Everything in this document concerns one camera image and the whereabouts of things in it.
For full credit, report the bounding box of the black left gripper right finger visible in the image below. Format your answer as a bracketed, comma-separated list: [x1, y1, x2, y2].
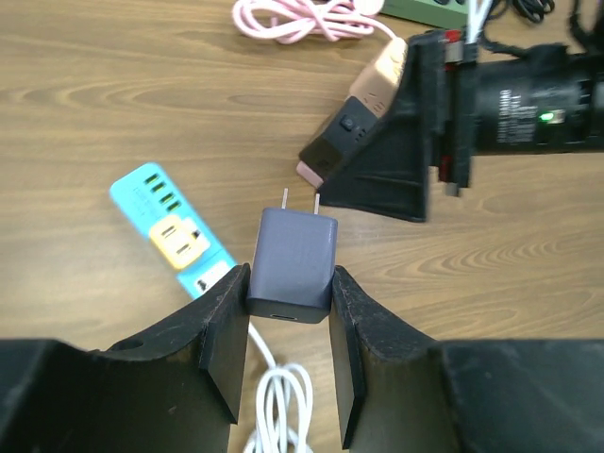
[328, 267, 603, 452]

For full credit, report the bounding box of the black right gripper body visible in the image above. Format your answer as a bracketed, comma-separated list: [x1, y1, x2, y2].
[436, 28, 604, 197]

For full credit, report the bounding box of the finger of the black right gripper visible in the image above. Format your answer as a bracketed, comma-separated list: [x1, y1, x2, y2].
[321, 35, 447, 222]

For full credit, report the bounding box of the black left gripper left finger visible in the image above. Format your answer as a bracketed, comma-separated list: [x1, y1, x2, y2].
[1, 265, 250, 452]

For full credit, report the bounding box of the black charger block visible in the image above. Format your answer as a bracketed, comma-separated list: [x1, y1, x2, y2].
[298, 96, 378, 185]

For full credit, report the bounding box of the pink power strip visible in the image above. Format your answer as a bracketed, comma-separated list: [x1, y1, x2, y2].
[296, 37, 407, 188]

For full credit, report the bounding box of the small grey plug adapter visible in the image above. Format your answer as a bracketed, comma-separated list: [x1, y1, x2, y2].
[246, 192, 338, 324]

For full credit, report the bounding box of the teal travel adapter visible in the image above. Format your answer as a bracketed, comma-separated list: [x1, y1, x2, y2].
[109, 162, 236, 299]

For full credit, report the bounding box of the small yellow plug adapter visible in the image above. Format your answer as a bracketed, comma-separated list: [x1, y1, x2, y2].
[148, 214, 210, 270]

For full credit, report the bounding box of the green power strip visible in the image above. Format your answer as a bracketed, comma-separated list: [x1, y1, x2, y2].
[381, 0, 468, 29]

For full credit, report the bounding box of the black cable of green strip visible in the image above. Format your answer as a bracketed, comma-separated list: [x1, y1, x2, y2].
[490, 0, 558, 23]

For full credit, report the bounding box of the white coiled cable with plug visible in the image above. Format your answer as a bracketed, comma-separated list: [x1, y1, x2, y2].
[243, 325, 315, 453]

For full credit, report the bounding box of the pink coiled cable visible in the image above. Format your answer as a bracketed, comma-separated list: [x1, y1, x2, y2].
[231, 0, 400, 46]

